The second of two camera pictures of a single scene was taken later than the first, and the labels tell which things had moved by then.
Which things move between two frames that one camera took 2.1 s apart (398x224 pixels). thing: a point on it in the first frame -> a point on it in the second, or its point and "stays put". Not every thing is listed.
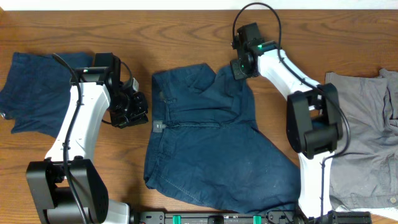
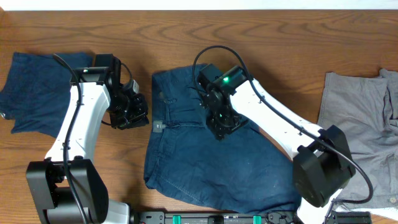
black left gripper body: (134, 109) stays put
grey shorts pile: (365, 175) stays put
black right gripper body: (240, 70) -> (226, 121)
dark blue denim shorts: (203, 144) stays put
